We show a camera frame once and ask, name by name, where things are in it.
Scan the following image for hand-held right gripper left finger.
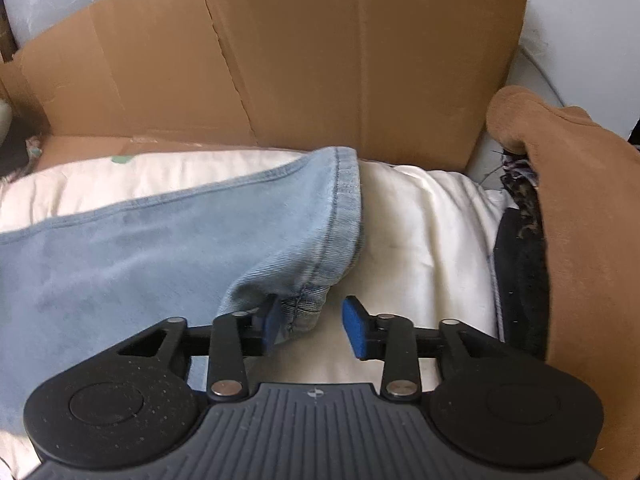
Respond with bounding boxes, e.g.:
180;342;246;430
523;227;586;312
117;294;281;403

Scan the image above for brown cloth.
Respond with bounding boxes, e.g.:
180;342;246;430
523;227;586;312
486;85;640;480

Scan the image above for black patterned cloth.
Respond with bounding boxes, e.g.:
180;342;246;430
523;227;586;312
492;152;552;361

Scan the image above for light blue denim pants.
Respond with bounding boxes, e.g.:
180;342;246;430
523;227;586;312
0;146;363;436

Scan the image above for cream printed blanket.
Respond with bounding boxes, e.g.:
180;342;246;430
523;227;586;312
0;150;511;480

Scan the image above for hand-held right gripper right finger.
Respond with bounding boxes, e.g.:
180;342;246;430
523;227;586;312
342;295;501;402

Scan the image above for brown cardboard sheet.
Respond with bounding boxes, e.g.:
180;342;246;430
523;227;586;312
0;0;532;173

